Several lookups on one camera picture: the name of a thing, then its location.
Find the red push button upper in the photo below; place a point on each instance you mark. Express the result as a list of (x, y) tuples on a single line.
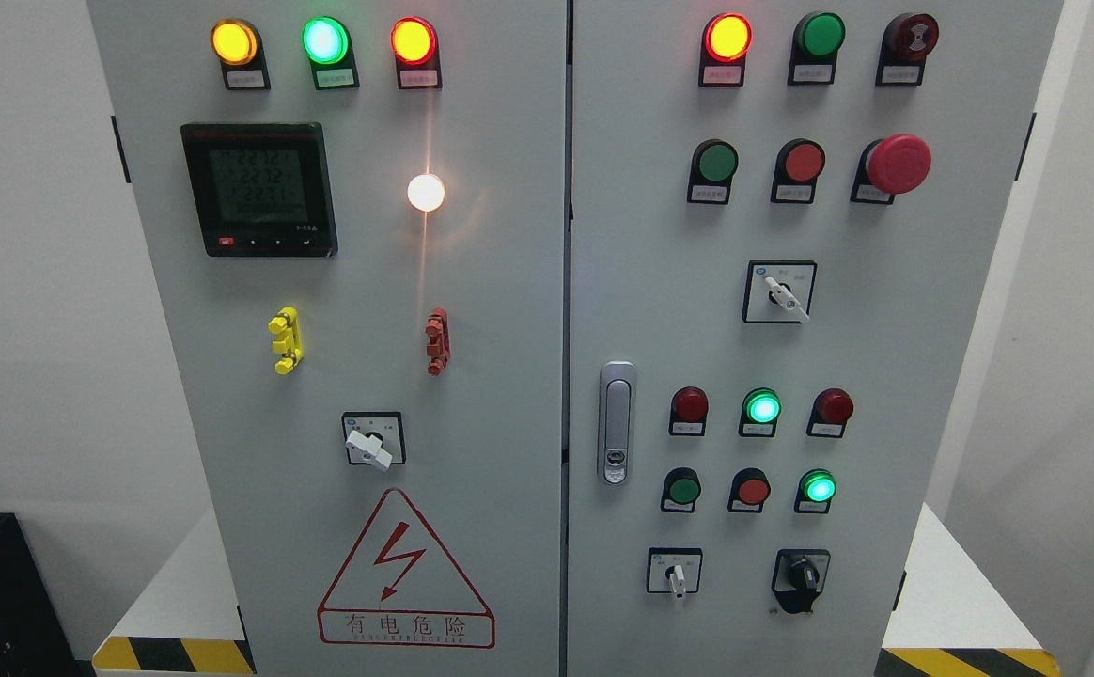
[(796, 169)]

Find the red emergency stop mushroom button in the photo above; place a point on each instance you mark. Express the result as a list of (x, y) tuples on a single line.
[(889, 167)]

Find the green lit push button lower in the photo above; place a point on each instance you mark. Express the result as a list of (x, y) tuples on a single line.
[(815, 491)]

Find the green push button upper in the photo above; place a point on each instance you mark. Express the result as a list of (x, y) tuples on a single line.
[(714, 163)]

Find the green indicator light top right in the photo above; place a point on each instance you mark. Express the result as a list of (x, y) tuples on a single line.
[(815, 43)]

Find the white glowing indicator lamp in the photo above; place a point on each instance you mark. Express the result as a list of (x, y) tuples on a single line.
[(426, 192)]

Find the white selector switch upper right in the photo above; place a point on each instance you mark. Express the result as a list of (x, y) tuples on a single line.
[(778, 291)]

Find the grey electrical control cabinet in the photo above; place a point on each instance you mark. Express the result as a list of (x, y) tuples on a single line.
[(564, 133)]

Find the dark red indicator right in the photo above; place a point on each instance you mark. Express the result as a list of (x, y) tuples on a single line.
[(831, 411)]

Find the black digital power meter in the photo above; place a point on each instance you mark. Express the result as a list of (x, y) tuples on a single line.
[(261, 189)]

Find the yellow indicator light top left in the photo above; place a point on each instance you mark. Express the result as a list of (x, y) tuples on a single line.
[(237, 45)]

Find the green lit indicator middle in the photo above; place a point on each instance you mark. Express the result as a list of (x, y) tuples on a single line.
[(761, 408)]

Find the silver door handle lock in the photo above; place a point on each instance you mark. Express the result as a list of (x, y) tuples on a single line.
[(615, 428)]

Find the white selector switch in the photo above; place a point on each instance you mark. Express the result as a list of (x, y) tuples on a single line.
[(675, 571), (778, 291)]

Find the red push button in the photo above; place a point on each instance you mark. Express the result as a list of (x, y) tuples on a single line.
[(749, 490), (796, 169)]

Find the black rotary knob switch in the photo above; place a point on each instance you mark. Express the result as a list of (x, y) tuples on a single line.
[(799, 578)]

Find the red terminal connector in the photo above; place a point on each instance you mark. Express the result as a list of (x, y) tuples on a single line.
[(438, 348)]

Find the green lit indicator light top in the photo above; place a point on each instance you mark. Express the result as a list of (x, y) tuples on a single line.
[(329, 48)]

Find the yellow terminal connector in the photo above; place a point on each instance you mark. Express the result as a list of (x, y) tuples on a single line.
[(287, 342)]

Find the white platform with hazard stripes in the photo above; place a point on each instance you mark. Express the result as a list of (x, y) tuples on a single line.
[(949, 620)]

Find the red lit indicator right door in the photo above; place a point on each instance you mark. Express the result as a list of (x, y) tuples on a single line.
[(725, 41)]

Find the dark red indicator left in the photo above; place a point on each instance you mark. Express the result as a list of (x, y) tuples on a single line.
[(689, 410)]

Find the red high voltage warning sticker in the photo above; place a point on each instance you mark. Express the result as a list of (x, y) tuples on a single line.
[(400, 586)]

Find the red push button lower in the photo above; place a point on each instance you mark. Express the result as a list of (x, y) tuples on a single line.
[(749, 490)]

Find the white selector switch left door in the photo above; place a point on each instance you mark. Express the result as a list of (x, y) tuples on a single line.
[(374, 439)]

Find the orange red indicator light left door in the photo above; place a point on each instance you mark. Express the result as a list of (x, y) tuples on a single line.
[(415, 45)]

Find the white selector switch lower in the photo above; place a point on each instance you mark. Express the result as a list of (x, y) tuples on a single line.
[(675, 571)]

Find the dark red indicator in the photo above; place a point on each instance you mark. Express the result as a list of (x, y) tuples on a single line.
[(689, 410), (831, 411)]

